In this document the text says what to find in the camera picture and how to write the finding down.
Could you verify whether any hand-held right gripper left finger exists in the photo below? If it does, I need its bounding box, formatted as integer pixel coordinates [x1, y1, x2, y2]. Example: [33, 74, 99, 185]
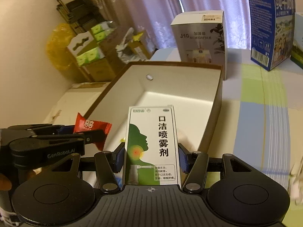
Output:
[51, 144, 125, 194]

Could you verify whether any yellow plastic bag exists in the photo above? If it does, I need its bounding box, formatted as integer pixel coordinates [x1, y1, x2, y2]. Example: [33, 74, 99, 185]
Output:
[45, 23, 76, 71]

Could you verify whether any white low cabinet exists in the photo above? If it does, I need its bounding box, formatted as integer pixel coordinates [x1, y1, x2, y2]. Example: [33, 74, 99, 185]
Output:
[44, 82, 112, 128]

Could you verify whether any blue milk carton box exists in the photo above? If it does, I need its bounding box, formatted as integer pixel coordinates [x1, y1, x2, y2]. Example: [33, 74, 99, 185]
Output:
[246, 0, 296, 71]

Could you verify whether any cardboard box of tissue packs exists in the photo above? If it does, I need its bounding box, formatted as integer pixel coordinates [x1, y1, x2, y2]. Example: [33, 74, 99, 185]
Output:
[66, 21, 114, 68]

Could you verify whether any plaid tablecloth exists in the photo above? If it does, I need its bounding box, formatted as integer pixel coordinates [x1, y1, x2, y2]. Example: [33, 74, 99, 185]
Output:
[149, 47, 303, 227]

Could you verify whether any white humidifier box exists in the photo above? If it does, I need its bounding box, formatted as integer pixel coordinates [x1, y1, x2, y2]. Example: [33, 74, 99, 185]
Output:
[170, 10, 229, 80]

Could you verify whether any lilac sheer curtain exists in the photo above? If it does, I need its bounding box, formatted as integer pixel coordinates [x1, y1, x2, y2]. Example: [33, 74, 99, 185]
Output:
[80, 0, 282, 52]

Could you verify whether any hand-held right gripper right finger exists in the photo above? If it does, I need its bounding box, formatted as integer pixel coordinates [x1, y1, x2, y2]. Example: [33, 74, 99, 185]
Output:
[177, 143, 253, 194]

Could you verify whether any black folding step ladder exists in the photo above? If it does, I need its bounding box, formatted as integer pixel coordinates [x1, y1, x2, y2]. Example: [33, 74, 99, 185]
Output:
[54, 0, 112, 43]

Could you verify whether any green and white milk box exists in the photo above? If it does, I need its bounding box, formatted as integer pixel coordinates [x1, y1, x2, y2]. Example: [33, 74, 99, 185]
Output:
[290, 12, 303, 69]

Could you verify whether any red candy wrapper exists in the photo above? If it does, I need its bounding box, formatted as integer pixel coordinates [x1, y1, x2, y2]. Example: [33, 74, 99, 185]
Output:
[73, 113, 112, 151]

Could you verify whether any green and white medicine box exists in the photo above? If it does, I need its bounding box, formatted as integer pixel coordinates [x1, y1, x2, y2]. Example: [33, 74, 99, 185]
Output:
[122, 104, 183, 186]

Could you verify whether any person's left hand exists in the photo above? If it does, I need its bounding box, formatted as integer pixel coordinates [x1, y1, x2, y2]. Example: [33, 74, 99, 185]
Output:
[0, 173, 12, 191]

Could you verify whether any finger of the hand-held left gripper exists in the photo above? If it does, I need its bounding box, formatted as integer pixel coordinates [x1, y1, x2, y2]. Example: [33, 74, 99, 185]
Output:
[7, 123, 75, 138]
[31, 132, 106, 145]

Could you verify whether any brown drawer with white inside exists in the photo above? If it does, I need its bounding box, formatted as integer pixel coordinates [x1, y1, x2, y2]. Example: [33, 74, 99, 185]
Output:
[80, 61, 224, 187]

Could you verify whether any open cardboard box with bag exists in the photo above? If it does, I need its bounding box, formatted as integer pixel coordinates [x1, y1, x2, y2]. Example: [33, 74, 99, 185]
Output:
[116, 27, 152, 64]

